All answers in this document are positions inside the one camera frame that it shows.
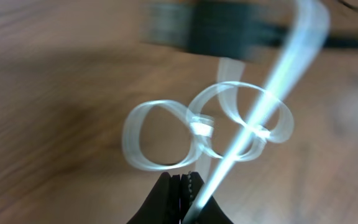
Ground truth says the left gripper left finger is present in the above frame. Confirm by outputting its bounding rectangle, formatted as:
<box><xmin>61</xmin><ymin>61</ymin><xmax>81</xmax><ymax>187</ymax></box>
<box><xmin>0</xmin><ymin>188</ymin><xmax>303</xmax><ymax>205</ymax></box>
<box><xmin>127</xmin><ymin>172</ymin><xmax>180</xmax><ymax>224</ymax></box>

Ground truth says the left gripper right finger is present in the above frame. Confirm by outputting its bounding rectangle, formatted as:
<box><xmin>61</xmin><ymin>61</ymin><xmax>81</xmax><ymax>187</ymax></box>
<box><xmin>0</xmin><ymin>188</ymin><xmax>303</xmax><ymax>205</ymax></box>
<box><xmin>180</xmin><ymin>172</ymin><xmax>233</xmax><ymax>224</ymax></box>

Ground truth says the white USB cable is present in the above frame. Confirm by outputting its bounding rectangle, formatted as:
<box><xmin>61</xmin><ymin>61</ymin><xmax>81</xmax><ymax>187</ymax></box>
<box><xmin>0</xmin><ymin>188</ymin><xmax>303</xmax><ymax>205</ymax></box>
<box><xmin>121</xmin><ymin>0</ymin><xmax>331</xmax><ymax>224</ymax></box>

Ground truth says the black USB cable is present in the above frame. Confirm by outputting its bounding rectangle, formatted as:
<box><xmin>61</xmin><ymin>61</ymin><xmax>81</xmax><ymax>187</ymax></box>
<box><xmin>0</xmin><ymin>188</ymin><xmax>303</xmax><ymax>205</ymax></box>
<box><xmin>140</xmin><ymin>1</ymin><xmax>358</xmax><ymax>62</ymax></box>

